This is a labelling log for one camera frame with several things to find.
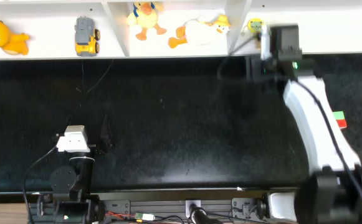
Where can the grey and yellow toy truck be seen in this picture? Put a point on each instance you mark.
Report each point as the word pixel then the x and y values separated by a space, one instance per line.
pixel 85 37

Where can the mounting rail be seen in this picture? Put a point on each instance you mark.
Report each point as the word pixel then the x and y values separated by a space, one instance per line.
pixel 168 210

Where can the white plush duck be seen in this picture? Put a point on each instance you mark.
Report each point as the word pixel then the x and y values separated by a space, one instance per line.
pixel 202 32

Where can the yellow rattle drum toy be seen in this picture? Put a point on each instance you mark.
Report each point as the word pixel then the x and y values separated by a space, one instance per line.
pixel 255 25

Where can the yellow plush duck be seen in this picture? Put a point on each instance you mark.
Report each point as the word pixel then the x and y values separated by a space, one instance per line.
pixel 146 18

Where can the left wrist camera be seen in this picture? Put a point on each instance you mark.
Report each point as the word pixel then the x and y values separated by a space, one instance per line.
pixel 73 140

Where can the many-coloured puzzle cube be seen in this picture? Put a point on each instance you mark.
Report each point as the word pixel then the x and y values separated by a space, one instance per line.
pixel 340 119

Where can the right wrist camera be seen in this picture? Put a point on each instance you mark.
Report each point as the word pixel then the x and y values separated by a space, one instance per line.
pixel 265 43

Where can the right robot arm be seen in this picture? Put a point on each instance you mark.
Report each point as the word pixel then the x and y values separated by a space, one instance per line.
pixel 314 124

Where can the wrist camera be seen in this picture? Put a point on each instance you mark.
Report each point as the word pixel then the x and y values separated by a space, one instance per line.
pixel 73 140
pixel 265 43

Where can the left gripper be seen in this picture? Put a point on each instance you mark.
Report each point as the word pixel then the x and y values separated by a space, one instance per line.
pixel 97 149

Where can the yellow rubber duck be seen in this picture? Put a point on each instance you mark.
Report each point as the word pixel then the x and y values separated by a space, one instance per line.
pixel 0 35

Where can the white shelf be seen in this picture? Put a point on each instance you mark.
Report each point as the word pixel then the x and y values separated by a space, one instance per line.
pixel 43 34

